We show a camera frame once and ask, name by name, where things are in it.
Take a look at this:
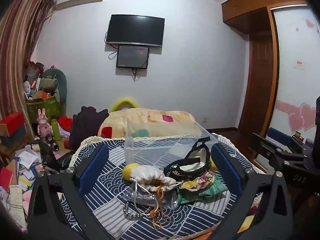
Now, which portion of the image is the small black wall monitor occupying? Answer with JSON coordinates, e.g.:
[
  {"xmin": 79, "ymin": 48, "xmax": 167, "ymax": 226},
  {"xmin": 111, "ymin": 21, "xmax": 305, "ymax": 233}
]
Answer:
[{"xmin": 116, "ymin": 45, "xmax": 150, "ymax": 69}]

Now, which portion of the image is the orange cord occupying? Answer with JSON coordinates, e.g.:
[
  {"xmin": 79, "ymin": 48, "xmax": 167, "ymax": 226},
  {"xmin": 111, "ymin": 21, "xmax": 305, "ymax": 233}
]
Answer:
[{"xmin": 149, "ymin": 184, "xmax": 172, "ymax": 230}]

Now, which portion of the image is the black metal lens tube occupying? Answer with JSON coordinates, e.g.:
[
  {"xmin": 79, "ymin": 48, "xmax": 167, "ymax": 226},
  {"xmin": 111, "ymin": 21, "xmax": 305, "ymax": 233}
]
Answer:
[{"xmin": 45, "ymin": 135, "xmax": 59, "ymax": 152}]

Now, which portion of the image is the dark purple cloth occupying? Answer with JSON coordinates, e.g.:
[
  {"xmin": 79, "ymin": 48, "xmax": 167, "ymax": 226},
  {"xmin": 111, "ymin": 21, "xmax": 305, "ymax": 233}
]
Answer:
[{"xmin": 69, "ymin": 106, "xmax": 110, "ymax": 150}]

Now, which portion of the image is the brown striped curtain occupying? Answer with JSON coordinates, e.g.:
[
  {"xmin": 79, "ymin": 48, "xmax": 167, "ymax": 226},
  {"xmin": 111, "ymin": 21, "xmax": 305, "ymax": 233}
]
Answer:
[{"xmin": 0, "ymin": 0, "xmax": 59, "ymax": 127}]

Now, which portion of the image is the green cardboard box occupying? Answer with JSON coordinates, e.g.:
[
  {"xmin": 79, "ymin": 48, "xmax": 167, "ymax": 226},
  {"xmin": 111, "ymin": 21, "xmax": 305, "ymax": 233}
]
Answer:
[{"xmin": 26, "ymin": 96, "xmax": 62, "ymax": 124}]

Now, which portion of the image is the yellow plush ring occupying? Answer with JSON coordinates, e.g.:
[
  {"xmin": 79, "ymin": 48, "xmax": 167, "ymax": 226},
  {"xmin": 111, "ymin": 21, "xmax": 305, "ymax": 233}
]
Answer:
[{"xmin": 110, "ymin": 97, "xmax": 139, "ymax": 112}]

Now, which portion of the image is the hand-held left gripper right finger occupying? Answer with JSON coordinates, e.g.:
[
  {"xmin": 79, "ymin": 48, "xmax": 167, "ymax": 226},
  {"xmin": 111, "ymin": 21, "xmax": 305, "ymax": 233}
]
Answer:
[{"xmin": 211, "ymin": 141, "xmax": 295, "ymax": 240}]

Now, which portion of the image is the black plastic bag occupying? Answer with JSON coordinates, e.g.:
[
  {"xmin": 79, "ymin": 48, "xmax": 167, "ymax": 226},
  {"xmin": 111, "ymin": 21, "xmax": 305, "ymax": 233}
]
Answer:
[{"xmin": 37, "ymin": 140, "xmax": 75, "ymax": 174}]

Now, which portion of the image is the white heart sliding door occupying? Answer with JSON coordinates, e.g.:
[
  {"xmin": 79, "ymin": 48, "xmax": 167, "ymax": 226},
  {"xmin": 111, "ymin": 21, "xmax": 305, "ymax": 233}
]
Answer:
[{"xmin": 270, "ymin": 5, "xmax": 320, "ymax": 147}]

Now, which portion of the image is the floral fabric piece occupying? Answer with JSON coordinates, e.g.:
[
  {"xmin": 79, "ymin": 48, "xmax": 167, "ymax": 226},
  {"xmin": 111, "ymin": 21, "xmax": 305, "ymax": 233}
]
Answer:
[{"xmin": 179, "ymin": 171, "xmax": 215, "ymax": 189}]

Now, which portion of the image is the brown wooden door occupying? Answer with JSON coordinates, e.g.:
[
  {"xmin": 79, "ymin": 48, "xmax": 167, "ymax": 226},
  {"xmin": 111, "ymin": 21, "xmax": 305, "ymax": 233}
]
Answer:
[{"xmin": 239, "ymin": 37, "xmax": 275, "ymax": 159}]

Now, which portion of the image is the white drawstring pouch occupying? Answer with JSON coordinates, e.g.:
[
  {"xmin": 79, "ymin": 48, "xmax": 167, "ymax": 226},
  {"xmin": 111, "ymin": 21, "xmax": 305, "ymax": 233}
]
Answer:
[{"xmin": 130, "ymin": 166, "xmax": 179, "ymax": 193}]

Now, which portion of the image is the black strap white bag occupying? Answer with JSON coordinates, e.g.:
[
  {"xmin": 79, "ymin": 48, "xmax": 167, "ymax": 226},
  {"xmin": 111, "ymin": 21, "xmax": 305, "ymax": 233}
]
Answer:
[{"xmin": 164, "ymin": 137, "xmax": 212, "ymax": 181}]

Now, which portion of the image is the pink rabbit toy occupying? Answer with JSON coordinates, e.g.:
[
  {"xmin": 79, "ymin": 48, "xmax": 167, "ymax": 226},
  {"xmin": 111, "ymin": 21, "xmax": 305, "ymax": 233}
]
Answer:
[{"xmin": 37, "ymin": 108, "xmax": 53, "ymax": 138}]

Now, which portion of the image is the green knit glove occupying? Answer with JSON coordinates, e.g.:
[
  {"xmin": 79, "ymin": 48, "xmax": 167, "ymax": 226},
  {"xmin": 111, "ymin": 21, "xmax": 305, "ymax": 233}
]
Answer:
[{"xmin": 177, "ymin": 175, "xmax": 229, "ymax": 204}]

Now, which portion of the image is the cream patchwork blanket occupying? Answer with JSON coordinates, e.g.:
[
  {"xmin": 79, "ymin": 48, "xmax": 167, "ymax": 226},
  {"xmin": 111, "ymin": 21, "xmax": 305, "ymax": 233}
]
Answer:
[{"xmin": 99, "ymin": 107, "xmax": 203, "ymax": 139}]

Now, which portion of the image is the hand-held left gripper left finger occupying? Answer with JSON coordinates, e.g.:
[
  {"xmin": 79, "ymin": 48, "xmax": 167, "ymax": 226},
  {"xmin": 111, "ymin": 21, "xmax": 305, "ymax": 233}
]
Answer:
[{"xmin": 27, "ymin": 144, "xmax": 110, "ymax": 240}]

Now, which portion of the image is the black white braided cord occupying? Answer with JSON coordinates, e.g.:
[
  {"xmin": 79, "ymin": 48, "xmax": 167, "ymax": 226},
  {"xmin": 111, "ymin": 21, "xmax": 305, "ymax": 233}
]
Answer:
[{"xmin": 124, "ymin": 200, "xmax": 150, "ymax": 221}]

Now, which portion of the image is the pile of papers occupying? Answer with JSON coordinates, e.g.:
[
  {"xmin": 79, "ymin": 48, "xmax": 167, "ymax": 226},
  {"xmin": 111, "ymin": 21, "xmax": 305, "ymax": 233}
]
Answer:
[{"xmin": 0, "ymin": 142, "xmax": 63, "ymax": 232}]

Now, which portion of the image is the clear plastic storage box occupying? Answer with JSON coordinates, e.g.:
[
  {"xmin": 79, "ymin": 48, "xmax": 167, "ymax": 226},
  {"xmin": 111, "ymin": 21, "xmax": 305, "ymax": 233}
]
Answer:
[{"xmin": 124, "ymin": 120, "xmax": 218, "ymax": 173}]

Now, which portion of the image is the red cloth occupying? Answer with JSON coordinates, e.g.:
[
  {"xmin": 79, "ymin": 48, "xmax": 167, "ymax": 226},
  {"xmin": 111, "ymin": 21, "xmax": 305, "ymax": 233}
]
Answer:
[{"xmin": 59, "ymin": 116, "xmax": 74, "ymax": 132}]

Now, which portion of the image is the silver glitter pouch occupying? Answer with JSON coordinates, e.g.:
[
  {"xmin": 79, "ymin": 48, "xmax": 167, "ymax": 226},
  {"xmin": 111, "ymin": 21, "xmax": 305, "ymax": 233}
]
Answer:
[{"xmin": 120, "ymin": 185, "xmax": 179, "ymax": 208}]

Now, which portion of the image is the yellow felt plush toy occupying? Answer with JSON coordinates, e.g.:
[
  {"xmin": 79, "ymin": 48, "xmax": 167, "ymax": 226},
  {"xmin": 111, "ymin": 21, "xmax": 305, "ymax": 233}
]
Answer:
[{"xmin": 122, "ymin": 163, "xmax": 139, "ymax": 180}]

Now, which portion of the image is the black wall television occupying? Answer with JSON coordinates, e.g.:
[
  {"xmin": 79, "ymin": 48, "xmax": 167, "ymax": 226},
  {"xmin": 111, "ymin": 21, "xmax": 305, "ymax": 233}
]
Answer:
[{"xmin": 105, "ymin": 14, "xmax": 165, "ymax": 48}]

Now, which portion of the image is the blue patterned tablecloth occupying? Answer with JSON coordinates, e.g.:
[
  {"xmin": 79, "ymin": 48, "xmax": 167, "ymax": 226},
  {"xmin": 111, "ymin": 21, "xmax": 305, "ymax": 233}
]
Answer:
[{"xmin": 57, "ymin": 132, "xmax": 268, "ymax": 240}]

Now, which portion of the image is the green bottle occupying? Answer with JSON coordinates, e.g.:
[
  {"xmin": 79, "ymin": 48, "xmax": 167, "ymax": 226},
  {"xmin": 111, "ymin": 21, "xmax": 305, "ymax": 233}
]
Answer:
[{"xmin": 51, "ymin": 118, "xmax": 61, "ymax": 141}]

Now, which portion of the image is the red box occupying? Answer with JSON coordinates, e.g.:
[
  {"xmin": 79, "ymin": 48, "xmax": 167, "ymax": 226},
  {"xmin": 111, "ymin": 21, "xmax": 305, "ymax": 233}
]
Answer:
[{"xmin": 0, "ymin": 112, "xmax": 26, "ymax": 137}]

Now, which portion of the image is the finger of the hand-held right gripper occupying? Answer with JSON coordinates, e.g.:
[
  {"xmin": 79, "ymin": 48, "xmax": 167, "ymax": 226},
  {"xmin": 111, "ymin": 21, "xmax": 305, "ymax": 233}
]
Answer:
[
  {"xmin": 267, "ymin": 127, "xmax": 313, "ymax": 155},
  {"xmin": 251, "ymin": 132, "xmax": 308, "ymax": 165}
]

